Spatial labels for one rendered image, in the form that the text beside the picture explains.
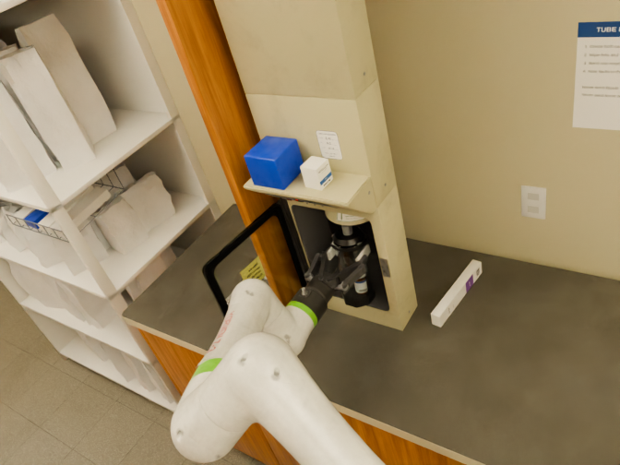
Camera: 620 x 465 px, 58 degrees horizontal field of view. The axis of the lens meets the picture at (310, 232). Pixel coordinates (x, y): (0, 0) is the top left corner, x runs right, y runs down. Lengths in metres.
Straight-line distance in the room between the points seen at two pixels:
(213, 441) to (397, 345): 0.83
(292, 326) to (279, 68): 0.61
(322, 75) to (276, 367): 0.66
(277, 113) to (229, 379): 0.72
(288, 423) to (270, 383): 0.07
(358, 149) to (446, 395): 0.70
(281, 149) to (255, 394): 0.67
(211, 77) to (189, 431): 0.83
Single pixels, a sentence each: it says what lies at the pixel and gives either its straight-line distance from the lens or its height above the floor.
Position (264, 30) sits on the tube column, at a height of 1.87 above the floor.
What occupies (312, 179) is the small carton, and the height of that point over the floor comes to 1.54.
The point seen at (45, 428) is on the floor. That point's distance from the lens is 3.43.
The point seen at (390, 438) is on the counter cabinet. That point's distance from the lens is 1.68.
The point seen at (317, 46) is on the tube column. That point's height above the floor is 1.83.
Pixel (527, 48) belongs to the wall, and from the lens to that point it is 1.55.
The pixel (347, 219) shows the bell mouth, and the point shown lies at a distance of 1.52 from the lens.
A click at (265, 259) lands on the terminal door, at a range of 1.59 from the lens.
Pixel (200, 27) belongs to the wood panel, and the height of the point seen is 1.89.
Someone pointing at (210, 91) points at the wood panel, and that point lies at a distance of 1.42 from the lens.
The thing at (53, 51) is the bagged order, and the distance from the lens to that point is 2.37.
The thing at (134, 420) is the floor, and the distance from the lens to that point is 3.15.
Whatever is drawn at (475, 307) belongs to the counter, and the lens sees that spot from 1.77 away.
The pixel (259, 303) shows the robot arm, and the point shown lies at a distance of 1.31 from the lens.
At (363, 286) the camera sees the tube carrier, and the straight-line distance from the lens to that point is 1.65.
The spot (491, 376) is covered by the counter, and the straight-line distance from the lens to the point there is 1.61.
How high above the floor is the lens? 2.24
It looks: 37 degrees down
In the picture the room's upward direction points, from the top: 17 degrees counter-clockwise
